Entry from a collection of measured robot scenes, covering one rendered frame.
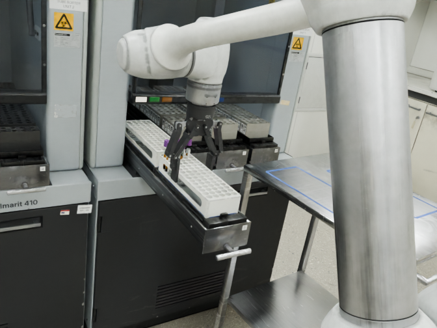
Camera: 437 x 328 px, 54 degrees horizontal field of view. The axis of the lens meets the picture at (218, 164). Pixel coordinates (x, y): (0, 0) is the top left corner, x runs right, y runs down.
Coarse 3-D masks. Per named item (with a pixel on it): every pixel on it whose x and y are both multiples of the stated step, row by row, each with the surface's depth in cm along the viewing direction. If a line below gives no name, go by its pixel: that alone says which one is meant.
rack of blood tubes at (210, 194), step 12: (192, 156) 130; (180, 168) 121; (192, 168) 122; (204, 168) 124; (180, 180) 122; (192, 180) 115; (204, 180) 117; (216, 180) 116; (192, 192) 121; (204, 192) 109; (216, 192) 111; (228, 192) 111; (204, 204) 107; (216, 204) 107; (228, 204) 109; (204, 216) 107
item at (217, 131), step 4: (220, 124) 118; (216, 128) 120; (220, 128) 119; (216, 132) 120; (220, 132) 119; (216, 136) 121; (220, 136) 120; (216, 140) 122; (220, 140) 121; (216, 144) 123; (220, 144) 121; (220, 148) 122; (220, 152) 122
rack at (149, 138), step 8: (128, 120) 152; (136, 120) 154; (144, 120) 155; (128, 128) 148; (136, 128) 146; (144, 128) 148; (152, 128) 149; (128, 136) 148; (136, 136) 142; (144, 136) 140; (152, 136) 141; (160, 136) 143; (168, 136) 143; (136, 144) 143; (144, 144) 147; (152, 144) 135; (160, 144) 136; (144, 152) 137; (152, 152) 132; (160, 152) 130; (152, 160) 132
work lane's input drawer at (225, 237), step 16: (128, 144) 147; (128, 160) 145; (144, 160) 136; (144, 176) 134; (160, 176) 127; (160, 192) 125; (176, 192) 118; (176, 208) 116; (192, 208) 111; (192, 224) 109; (208, 224) 104; (224, 224) 107; (240, 224) 109; (208, 240) 105; (224, 240) 108; (240, 240) 111; (224, 256) 104
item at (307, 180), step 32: (288, 160) 153; (320, 160) 158; (288, 192) 128; (320, 192) 131; (416, 224) 121; (416, 256) 104; (224, 288) 160; (256, 288) 170; (288, 288) 173; (320, 288) 176; (256, 320) 153; (288, 320) 156; (320, 320) 158
